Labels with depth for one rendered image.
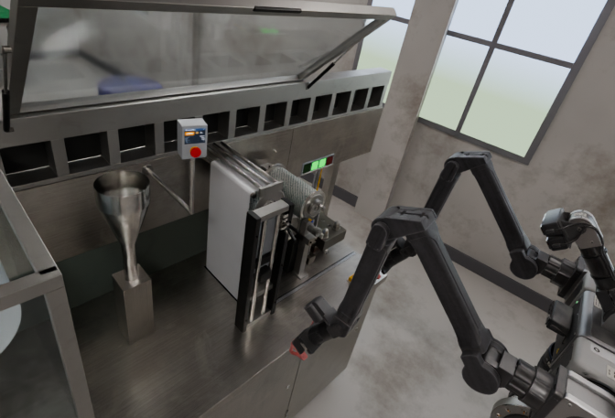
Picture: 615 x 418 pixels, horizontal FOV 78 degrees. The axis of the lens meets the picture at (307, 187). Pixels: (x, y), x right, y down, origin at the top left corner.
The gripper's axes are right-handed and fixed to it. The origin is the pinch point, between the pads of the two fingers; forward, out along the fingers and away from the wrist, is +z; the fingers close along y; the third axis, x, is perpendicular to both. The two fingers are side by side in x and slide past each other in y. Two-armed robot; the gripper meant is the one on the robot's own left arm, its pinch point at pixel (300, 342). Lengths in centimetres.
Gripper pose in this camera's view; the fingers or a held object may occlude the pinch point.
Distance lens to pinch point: 137.9
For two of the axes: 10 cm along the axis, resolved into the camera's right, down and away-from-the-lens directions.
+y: -6.0, 3.3, -7.3
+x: 6.0, 7.9, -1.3
